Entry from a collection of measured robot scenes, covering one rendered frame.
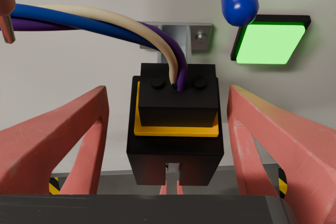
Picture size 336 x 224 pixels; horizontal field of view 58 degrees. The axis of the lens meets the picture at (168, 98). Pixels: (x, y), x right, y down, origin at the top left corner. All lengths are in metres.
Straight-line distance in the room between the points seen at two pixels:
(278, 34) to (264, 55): 0.02
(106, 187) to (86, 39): 1.36
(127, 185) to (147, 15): 1.36
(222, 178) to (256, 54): 1.24
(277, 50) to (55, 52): 0.15
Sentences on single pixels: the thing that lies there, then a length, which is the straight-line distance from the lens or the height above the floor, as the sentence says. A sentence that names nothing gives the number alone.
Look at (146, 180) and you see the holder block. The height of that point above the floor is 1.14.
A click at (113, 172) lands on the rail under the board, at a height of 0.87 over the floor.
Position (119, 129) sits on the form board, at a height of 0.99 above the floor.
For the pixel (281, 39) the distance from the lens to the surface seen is 0.20.
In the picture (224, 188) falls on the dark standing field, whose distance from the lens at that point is 1.45.
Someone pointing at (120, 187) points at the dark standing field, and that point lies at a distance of 1.53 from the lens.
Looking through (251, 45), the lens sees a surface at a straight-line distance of 0.20.
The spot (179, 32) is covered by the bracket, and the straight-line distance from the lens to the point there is 0.20.
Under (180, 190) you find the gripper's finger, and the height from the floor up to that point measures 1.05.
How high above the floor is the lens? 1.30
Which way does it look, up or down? 76 degrees down
